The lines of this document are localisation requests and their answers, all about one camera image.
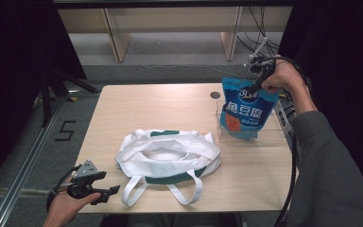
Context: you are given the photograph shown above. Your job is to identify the white tote bag coloured blobs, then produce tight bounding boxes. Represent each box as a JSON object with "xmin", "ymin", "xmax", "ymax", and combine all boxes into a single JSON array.
[{"xmin": 115, "ymin": 128, "xmax": 222, "ymax": 207}]

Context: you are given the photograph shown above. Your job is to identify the blue snack packet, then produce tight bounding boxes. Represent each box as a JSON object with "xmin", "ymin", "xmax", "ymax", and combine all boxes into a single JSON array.
[{"xmin": 219, "ymin": 77, "xmax": 280, "ymax": 142}]

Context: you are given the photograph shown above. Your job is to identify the aluminium floor rail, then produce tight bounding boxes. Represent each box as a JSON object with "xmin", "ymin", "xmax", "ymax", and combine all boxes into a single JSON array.
[{"xmin": 0, "ymin": 94, "xmax": 68, "ymax": 227}]

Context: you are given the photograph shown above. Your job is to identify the thin grey floor cable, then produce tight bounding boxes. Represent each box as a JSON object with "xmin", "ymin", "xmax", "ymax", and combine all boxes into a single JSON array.
[{"xmin": 127, "ymin": 46, "xmax": 244, "ymax": 79}]

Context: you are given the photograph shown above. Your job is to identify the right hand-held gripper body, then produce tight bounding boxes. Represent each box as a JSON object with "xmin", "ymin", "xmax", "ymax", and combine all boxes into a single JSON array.
[{"xmin": 244, "ymin": 37, "xmax": 277, "ymax": 77}]

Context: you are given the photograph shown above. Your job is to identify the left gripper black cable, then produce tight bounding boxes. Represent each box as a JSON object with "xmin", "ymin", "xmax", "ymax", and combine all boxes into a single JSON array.
[{"xmin": 45, "ymin": 164, "xmax": 83, "ymax": 213}]

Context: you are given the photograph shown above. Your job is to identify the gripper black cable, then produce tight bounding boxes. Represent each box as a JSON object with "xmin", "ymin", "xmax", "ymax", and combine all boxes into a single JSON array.
[
  {"xmin": 45, "ymin": 164, "xmax": 83, "ymax": 213},
  {"xmin": 254, "ymin": 55, "xmax": 314, "ymax": 227}
]

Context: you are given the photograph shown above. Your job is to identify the bundle of black cables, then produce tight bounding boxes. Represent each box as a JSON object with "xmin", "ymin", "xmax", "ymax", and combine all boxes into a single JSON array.
[{"xmin": 235, "ymin": 6, "xmax": 282, "ymax": 74}]

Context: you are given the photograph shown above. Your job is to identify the person's right hand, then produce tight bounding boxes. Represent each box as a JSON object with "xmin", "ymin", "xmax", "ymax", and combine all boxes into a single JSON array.
[{"xmin": 261, "ymin": 56, "xmax": 306, "ymax": 94}]

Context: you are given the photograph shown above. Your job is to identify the black curtain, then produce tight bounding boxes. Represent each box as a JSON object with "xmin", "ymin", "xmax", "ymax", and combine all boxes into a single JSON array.
[
  {"xmin": 276, "ymin": 0, "xmax": 363, "ymax": 202},
  {"xmin": 0, "ymin": 0, "xmax": 88, "ymax": 202}
]

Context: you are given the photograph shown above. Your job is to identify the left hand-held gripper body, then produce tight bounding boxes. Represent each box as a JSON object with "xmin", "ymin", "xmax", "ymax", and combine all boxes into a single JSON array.
[{"xmin": 65, "ymin": 160, "xmax": 108, "ymax": 200}]

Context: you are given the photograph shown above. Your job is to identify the person's left hand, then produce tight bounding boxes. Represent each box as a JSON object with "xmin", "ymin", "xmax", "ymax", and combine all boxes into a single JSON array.
[{"xmin": 43, "ymin": 178, "xmax": 102, "ymax": 227}]

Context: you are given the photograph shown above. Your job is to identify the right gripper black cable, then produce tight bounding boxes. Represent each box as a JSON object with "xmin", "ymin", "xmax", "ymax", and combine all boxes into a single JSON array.
[{"xmin": 254, "ymin": 55, "xmax": 314, "ymax": 227}]

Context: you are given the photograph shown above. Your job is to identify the light wooden desk frame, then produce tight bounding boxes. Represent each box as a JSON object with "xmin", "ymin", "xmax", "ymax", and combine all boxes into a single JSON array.
[{"xmin": 56, "ymin": 6, "xmax": 294, "ymax": 63}]

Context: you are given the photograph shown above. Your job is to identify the clear plastic bin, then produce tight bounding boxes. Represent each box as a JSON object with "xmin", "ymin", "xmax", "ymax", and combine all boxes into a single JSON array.
[{"xmin": 215, "ymin": 97, "xmax": 292, "ymax": 147}]

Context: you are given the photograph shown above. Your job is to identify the black tripod stand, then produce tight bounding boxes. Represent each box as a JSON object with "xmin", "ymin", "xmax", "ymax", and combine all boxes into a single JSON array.
[{"xmin": 40, "ymin": 66, "xmax": 101, "ymax": 128}]

